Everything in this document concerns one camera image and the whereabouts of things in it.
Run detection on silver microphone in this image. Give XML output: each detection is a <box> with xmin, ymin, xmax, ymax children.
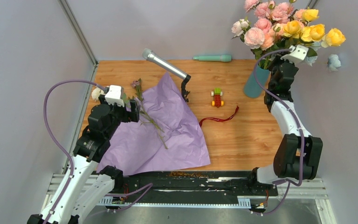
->
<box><xmin>142</xmin><ymin>49</ymin><xmax>191</xmax><ymax>80</ymax></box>

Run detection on peach orange flower stem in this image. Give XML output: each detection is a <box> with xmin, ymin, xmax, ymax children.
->
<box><xmin>293</xmin><ymin>9</ymin><xmax>306</xmax><ymax>22</ymax></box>

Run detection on mint green toy microphone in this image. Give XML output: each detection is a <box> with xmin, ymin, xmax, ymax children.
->
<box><xmin>193</xmin><ymin>55</ymin><xmax>232</xmax><ymax>63</ymax></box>

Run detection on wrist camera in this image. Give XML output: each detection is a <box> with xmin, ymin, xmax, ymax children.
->
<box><xmin>105</xmin><ymin>85</ymin><xmax>125</xmax><ymax>107</ymax></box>
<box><xmin>281</xmin><ymin>45</ymin><xmax>309</xmax><ymax>64</ymax></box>

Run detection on white flower stem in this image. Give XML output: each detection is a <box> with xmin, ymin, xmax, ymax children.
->
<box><xmin>91</xmin><ymin>87</ymin><xmax>106</xmax><ymax>101</ymax></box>

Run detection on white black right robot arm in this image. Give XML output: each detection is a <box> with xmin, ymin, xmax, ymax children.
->
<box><xmin>247</xmin><ymin>58</ymin><xmax>323</xmax><ymax>195</ymax></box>

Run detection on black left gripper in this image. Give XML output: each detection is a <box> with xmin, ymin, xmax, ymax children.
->
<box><xmin>99</xmin><ymin>95</ymin><xmax>140</xmax><ymax>139</ymax></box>

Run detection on pale pink flower stem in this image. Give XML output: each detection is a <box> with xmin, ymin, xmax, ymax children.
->
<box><xmin>231</xmin><ymin>18</ymin><xmax>266</xmax><ymax>59</ymax></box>

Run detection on dark red printed ribbon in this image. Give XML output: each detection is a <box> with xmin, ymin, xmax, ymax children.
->
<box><xmin>199</xmin><ymin>106</ymin><xmax>240</xmax><ymax>126</ymax></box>

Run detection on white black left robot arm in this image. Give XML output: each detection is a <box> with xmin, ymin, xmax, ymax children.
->
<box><xmin>27</xmin><ymin>99</ymin><xmax>140</xmax><ymax>224</ymax></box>

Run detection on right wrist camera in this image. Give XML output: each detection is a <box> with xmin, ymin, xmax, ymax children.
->
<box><xmin>281</xmin><ymin>45</ymin><xmax>309</xmax><ymax>64</ymax></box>

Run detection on black microphone tripod stand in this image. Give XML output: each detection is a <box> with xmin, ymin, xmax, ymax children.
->
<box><xmin>181</xmin><ymin>75</ymin><xmax>191</xmax><ymax>103</ymax></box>

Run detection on mauve purple flower stem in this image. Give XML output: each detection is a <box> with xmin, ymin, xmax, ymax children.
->
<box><xmin>131</xmin><ymin>79</ymin><xmax>168</xmax><ymax>150</ymax></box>

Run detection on toy brick car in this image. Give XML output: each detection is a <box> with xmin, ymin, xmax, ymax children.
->
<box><xmin>211</xmin><ymin>88</ymin><xmax>224</xmax><ymax>107</ymax></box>

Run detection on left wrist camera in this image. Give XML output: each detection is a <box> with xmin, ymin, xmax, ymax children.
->
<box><xmin>105</xmin><ymin>85</ymin><xmax>125</xmax><ymax>107</ymax></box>

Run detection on purple pink wrapping paper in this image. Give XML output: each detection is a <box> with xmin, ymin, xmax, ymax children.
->
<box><xmin>96</xmin><ymin>73</ymin><xmax>211</xmax><ymax>175</ymax></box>

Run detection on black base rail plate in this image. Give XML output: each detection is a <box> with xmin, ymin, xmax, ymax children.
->
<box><xmin>97</xmin><ymin>171</ymin><xmax>295</xmax><ymax>208</ymax></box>

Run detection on light blue artificial flowers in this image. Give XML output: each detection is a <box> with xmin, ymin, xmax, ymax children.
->
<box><xmin>304</xmin><ymin>42</ymin><xmax>342</xmax><ymax>72</ymax></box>

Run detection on yellow flower stem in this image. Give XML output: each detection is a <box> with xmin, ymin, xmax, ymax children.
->
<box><xmin>283</xmin><ymin>8</ymin><xmax>346</xmax><ymax>48</ymax></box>

